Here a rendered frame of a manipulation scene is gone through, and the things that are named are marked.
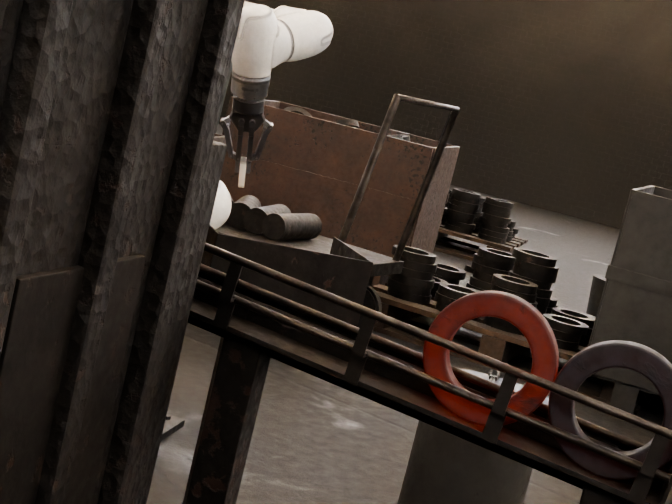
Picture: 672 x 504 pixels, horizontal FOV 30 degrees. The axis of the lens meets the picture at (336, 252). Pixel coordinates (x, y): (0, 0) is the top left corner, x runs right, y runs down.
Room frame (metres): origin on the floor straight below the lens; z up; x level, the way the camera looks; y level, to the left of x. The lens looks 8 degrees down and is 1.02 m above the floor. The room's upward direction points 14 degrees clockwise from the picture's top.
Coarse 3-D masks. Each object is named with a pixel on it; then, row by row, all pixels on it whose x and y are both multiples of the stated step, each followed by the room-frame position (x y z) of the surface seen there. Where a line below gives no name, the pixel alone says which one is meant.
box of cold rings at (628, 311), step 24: (648, 192) 5.19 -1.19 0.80; (624, 216) 4.62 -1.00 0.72; (648, 216) 4.58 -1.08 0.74; (624, 240) 4.60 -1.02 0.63; (648, 240) 4.58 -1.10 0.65; (624, 264) 4.60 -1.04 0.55; (648, 264) 4.57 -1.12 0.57; (624, 288) 4.59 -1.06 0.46; (648, 288) 4.56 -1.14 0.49; (600, 312) 4.61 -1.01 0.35; (624, 312) 4.58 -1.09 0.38; (648, 312) 4.56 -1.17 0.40; (600, 336) 4.60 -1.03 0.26; (624, 336) 4.57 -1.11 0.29; (648, 336) 4.55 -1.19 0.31; (624, 384) 4.57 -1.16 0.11; (648, 384) 4.54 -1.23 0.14; (624, 408) 4.56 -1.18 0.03
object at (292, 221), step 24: (408, 96) 4.37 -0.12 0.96; (384, 120) 4.30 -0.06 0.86; (432, 168) 4.81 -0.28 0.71; (360, 192) 4.31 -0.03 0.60; (240, 216) 4.67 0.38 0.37; (264, 216) 4.62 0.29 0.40; (288, 216) 4.64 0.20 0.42; (312, 216) 4.82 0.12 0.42; (264, 240) 4.55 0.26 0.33; (288, 240) 4.69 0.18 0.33; (312, 240) 4.84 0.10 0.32; (384, 264) 4.70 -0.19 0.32
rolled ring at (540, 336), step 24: (456, 312) 1.70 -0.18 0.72; (480, 312) 1.70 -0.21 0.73; (504, 312) 1.69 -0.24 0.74; (528, 312) 1.68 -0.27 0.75; (528, 336) 1.68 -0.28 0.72; (552, 336) 1.68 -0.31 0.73; (432, 360) 1.71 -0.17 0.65; (552, 360) 1.67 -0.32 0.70; (456, 384) 1.71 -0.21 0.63; (528, 384) 1.67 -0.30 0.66; (456, 408) 1.69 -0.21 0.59; (480, 408) 1.69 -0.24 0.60; (528, 408) 1.67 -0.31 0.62
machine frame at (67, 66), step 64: (0, 0) 1.14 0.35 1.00; (64, 0) 1.19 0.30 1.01; (128, 0) 1.38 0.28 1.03; (192, 0) 1.54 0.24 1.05; (0, 64) 1.16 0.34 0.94; (64, 64) 1.27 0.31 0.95; (128, 64) 1.38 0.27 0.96; (192, 64) 1.58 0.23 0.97; (0, 128) 1.17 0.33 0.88; (64, 128) 1.30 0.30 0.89; (128, 128) 1.38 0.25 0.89; (192, 128) 1.57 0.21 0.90; (0, 192) 1.17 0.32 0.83; (64, 192) 1.32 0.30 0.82; (128, 192) 1.41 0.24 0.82; (192, 192) 1.59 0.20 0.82; (0, 256) 1.17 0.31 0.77; (64, 256) 1.35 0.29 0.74; (128, 256) 1.51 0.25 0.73; (192, 256) 1.71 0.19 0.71; (0, 320) 1.19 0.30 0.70; (64, 320) 1.36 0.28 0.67; (128, 320) 1.53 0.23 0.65; (0, 384) 1.25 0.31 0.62; (64, 384) 1.38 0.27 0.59; (128, 384) 1.58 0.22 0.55; (0, 448) 1.28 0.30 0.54; (64, 448) 1.38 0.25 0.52; (128, 448) 1.57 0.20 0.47
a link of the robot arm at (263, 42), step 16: (256, 16) 2.85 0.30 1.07; (272, 16) 2.87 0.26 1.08; (240, 32) 2.86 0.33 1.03; (256, 32) 2.85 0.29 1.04; (272, 32) 2.87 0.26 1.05; (288, 32) 2.93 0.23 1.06; (240, 48) 2.87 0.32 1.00; (256, 48) 2.86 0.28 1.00; (272, 48) 2.88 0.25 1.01; (288, 48) 2.93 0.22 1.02; (240, 64) 2.88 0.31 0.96; (256, 64) 2.88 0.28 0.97; (272, 64) 2.90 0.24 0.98
